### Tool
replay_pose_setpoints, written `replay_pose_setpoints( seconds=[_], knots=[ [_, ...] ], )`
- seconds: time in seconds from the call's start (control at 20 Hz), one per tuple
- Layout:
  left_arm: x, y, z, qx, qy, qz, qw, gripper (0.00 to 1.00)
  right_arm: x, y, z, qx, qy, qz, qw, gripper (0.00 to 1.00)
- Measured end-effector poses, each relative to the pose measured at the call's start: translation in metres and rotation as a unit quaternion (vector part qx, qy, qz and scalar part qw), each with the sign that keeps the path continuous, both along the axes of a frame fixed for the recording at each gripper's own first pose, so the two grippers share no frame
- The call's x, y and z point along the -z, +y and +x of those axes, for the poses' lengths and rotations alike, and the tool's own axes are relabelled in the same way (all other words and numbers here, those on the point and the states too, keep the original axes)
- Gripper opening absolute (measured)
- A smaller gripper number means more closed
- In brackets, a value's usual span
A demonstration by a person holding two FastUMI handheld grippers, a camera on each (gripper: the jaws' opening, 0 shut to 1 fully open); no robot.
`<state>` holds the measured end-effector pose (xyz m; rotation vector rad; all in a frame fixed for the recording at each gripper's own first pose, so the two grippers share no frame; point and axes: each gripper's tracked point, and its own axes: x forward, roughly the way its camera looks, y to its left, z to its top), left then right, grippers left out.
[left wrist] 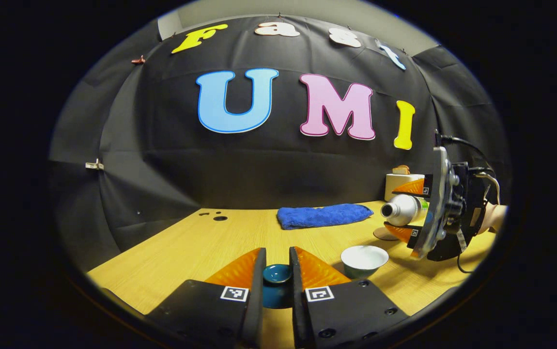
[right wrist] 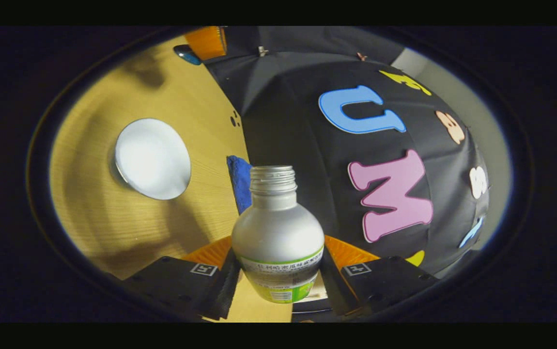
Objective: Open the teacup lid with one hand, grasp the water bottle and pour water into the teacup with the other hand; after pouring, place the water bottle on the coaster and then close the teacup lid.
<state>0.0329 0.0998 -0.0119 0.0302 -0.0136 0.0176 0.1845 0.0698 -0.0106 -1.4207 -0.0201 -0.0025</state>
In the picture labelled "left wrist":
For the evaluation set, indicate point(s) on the white toaster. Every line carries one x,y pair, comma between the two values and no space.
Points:
397,180

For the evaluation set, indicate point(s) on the bread slice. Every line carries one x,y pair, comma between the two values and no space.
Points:
401,170

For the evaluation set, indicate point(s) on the teal teacup lid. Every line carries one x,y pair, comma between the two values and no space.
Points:
277,275

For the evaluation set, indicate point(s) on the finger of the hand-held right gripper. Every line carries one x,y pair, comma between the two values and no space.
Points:
404,232
416,188

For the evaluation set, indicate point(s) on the round brown coaster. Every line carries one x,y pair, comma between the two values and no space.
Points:
382,234

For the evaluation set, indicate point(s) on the teal teacup white inside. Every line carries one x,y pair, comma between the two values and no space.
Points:
363,261

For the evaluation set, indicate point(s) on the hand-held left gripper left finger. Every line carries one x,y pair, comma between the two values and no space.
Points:
258,291

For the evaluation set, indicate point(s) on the red backdrop clip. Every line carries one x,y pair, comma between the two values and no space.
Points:
138,60

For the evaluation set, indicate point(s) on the metal backdrop clip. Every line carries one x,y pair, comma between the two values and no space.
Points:
94,165

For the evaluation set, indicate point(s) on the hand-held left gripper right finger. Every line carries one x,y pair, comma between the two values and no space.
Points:
297,291

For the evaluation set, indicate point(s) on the silver water bottle green label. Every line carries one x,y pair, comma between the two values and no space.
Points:
404,210

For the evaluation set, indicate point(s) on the blue towel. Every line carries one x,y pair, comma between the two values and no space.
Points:
322,216

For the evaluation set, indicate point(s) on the black backdrop cloth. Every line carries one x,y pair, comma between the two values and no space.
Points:
259,165

